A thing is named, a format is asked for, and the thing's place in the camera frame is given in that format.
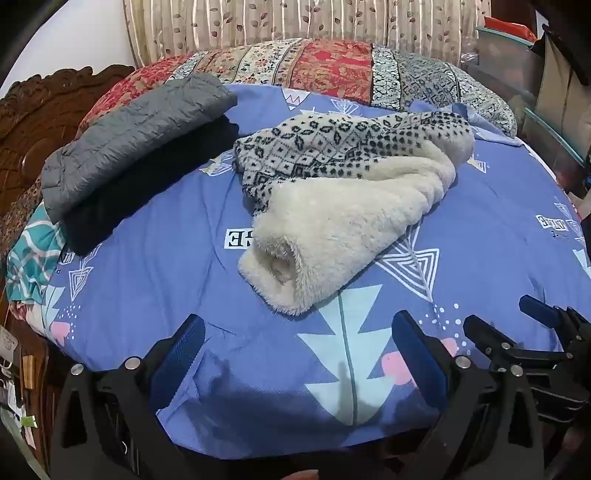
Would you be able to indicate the red patchwork quilt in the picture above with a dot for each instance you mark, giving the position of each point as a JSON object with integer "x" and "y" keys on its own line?
{"x": 332, "y": 64}

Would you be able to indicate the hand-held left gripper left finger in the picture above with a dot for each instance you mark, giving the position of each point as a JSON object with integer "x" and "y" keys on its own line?
{"x": 181, "y": 354}

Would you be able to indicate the white black patterned fleece sweater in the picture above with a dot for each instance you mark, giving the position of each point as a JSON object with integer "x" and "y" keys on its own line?
{"x": 341, "y": 212}

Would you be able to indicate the teal white patterned pillow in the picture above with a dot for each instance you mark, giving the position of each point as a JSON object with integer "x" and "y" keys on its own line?
{"x": 32, "y": 263}

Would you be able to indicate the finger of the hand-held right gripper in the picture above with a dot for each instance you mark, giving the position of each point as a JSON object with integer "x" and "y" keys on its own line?
{"x": 539, "y": 309}
{"x": 485, "y": 332}

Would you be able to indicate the blue printed bedsheet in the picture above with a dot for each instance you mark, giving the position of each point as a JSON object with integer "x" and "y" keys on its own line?
{"x": 194, "y": 286}

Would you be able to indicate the black folded garment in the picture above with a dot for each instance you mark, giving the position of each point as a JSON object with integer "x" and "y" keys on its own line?
{"x": 138, "y": 194}

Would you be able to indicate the beige leaf-print curtain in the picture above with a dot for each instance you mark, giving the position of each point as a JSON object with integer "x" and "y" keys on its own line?
{"x": 286, "y": 23}

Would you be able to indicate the clear storage box teal lid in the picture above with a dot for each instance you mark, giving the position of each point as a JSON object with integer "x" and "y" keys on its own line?
{"x": 505, "y": 64}
{"x": 558, "y": 152}

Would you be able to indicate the wooden bedside cabinet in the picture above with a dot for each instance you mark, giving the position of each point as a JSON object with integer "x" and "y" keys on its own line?
{"x": 23, "y": 387}

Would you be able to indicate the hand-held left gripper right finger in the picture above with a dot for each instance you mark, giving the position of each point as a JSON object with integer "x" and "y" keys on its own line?
{"x": 419, "y": 357}

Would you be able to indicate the beige fabric bag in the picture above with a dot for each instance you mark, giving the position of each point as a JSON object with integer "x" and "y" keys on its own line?
{"x": 561, "y": 83}

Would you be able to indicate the grey quilted puffer jacket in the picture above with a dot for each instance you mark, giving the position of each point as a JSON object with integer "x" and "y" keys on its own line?
{"x": 134, "y": 134}

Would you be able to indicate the carved wooden headboard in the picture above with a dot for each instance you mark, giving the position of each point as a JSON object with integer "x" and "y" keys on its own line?
{"x": 41, "y": 120}

